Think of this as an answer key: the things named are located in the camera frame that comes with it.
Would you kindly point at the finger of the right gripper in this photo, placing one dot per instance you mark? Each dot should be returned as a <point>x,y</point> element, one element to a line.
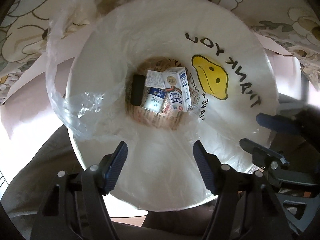
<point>278,123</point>
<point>261,156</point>

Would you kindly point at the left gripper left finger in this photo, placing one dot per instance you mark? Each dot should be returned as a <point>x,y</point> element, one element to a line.
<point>73,207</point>

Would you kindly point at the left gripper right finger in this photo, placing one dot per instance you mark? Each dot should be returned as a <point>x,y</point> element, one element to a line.
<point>246,206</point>

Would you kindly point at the blue white yogurt bottle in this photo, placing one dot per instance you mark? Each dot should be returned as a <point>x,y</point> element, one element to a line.
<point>154,99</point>

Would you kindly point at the white milk carton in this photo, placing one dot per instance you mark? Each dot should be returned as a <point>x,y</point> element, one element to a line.
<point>177,88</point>

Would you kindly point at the small white box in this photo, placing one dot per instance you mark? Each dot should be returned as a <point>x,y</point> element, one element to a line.
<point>154,79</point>

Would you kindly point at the black foam roller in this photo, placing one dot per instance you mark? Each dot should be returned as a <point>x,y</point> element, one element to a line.
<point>137,90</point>

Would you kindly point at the white trash bin with bag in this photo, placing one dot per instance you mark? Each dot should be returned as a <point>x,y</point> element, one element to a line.
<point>230,81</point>

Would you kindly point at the pink floral bed sheet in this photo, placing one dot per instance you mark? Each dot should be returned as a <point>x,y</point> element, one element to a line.
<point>26,25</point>

